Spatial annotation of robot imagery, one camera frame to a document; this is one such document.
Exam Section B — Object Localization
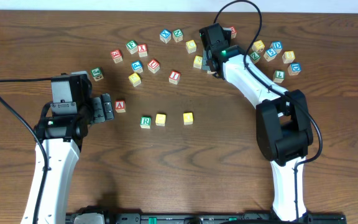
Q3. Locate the blue S block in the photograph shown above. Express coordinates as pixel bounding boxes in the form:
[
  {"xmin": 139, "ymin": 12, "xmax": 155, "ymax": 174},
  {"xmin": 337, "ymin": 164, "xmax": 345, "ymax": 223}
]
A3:
[{"xmin": 264, "ymin": 48, "xmax": 277, "ymax": 62}]

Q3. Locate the yellow 8 block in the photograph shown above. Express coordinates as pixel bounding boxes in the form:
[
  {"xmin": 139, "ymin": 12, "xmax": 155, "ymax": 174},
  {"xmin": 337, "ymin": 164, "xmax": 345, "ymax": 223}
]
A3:
[{"xmin": 282, "ymin": 51, "xmax": 295, "ymax": 64}]

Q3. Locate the blue P block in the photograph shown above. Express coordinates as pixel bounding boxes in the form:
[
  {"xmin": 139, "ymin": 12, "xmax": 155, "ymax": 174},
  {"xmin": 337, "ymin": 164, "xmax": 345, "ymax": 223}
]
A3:
[{"xmin": 131, "ymin": 60, "xmax": 143, "ymax": 73}]

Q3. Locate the red Y block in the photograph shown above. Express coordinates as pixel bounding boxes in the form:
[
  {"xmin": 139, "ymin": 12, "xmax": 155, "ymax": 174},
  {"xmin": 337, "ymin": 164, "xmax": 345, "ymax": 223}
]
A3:
[{"xmin": 137, "ymin": 44, "xmax": 148, "ymax": 57}]

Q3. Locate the green R block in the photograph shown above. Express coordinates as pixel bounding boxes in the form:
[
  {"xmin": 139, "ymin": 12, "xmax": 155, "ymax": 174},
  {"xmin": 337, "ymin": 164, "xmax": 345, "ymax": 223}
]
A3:
[{"xmin": 140, "ymin": 116, "xmax": 152, "ymax": 129}]

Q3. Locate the green F block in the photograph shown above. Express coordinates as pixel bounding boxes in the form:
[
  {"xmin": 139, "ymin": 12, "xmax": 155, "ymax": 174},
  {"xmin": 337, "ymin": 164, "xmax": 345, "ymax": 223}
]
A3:
[{"xmin": 126, "ymin": 40, "xmax": 138, "ymax": 54}]

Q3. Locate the blue X block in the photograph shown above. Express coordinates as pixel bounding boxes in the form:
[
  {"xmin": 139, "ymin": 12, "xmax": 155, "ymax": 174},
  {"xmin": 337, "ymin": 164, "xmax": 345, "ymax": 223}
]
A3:
[{"xmin": 159, "ymin": 29, "xmax": 172, "ymax": 44}]

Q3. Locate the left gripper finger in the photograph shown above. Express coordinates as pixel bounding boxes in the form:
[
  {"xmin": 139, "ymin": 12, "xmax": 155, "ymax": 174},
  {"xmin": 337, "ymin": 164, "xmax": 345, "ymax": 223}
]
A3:
[
  {"xmin": 101, "ymin": 93, "xmax": 114, "ymax": 120},
  {"xmin": 91, "ymin": 97, "xmax": 106, "ymax": 124}
]

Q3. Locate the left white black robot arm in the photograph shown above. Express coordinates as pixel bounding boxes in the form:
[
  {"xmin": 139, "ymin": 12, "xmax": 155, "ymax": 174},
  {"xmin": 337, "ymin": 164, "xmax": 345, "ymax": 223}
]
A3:
[{"xmin": 21, "ymin": 71, "xmax": 114, "ymax": 223}]

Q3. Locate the yellow block O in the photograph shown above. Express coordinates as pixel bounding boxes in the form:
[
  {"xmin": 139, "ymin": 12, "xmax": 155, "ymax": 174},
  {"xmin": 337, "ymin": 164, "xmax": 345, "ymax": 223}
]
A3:
[
  {"xmin": 155, "ymin": 113, "xmax": 167, "ymax": 126},
  {"xmin": 183, "ymin": 112, "xmax": 194, "ymax": 125}
]

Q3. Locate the red H block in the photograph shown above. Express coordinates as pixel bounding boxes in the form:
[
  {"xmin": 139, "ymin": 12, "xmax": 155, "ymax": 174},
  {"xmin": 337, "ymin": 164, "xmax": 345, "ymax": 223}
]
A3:
[{"xmin": 230, "ymin": 27, "xmax": 237, "ymax": 39}]

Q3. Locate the green L block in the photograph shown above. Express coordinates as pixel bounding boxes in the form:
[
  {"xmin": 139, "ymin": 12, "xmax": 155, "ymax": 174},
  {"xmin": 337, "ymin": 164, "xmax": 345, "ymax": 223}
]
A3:
[{"xmin": 273, "ymin": 70, "xmax": 285, "ymax": 83}]

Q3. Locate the green J block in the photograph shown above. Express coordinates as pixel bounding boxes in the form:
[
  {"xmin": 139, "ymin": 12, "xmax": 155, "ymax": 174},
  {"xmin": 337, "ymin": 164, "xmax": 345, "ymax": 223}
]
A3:
[{"xmin": 91, "ymin": 67, "xmax": 104, "ymax": 82}]

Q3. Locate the green N block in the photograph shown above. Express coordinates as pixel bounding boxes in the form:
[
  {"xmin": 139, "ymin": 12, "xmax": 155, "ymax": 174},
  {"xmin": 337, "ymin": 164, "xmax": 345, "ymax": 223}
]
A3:
[{"xmin": 172, "ymin": 29, "xmax": 183, "ymax": 42}]

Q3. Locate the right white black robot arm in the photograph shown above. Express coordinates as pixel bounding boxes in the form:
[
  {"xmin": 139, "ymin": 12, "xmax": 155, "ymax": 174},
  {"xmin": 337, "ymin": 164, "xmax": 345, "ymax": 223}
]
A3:
[{"xmin": 199, "ymin": 23, "xmax": 313, "ymax": 221}]

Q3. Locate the red A block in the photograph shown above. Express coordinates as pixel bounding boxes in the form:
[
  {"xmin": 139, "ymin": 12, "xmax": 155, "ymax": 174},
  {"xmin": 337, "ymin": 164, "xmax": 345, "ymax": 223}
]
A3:
[{"xmin": 114, "ymin": 100, "xmax": 126, "ymax": 113}]

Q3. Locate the blue d block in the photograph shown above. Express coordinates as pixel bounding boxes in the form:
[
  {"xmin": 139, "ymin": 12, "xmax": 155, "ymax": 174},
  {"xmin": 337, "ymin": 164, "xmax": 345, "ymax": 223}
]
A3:
[
  {"xmin": 288, "ymin": 63, "xmax": 301, "ymax": 76},
  {"xmin": 270, "ymin": 41, "xmax": 283, "ymax": 54}
]

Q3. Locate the blue D block upper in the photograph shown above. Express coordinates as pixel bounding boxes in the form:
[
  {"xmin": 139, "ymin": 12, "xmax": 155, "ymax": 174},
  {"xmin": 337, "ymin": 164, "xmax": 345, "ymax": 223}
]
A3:
[{"xmin": 270, "ymin": 41, "xmax": 283, "ymax": 54}]

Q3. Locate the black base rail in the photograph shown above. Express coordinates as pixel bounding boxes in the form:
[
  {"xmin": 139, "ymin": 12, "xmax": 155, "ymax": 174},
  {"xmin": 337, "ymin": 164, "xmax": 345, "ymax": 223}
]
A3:
[{"xmin": 65, "ymin": 205, "xmax": 347, "ymax": 224}]

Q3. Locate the red U block upper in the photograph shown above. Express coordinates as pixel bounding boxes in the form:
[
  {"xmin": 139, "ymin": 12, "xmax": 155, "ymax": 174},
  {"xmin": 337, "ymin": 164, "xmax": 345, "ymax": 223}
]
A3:
[{"xmin": 147, "ymin": 59, "xmax": 160, "ymax": 73}]

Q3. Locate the red I block centre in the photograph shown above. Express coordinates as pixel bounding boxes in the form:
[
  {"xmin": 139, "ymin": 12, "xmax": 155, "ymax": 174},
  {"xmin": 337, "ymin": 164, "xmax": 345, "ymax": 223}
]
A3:
[{"xmin": 168, "ymin": 71, "xmax": 181, "ymax": 85}]

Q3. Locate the red G block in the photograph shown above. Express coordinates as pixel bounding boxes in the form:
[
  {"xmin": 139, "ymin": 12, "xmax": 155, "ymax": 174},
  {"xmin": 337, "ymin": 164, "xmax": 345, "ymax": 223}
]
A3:
[{"xmin": 111, "ymin": 50, "xmax": 123, "ymax": 63}]

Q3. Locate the green Z block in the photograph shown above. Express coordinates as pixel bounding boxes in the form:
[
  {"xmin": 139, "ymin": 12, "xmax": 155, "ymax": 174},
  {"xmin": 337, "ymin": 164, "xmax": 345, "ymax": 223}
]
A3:
[{"xmin": 249, "ymin": 52, "xmax": 260, "ymax": 64}]

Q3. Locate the blue D block right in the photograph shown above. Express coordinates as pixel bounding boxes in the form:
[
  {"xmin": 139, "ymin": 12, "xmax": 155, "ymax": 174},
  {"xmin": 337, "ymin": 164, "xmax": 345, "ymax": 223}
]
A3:
[{"xmin": 288, "ymin": 63, "xmax": 301, "ymax": 76}]

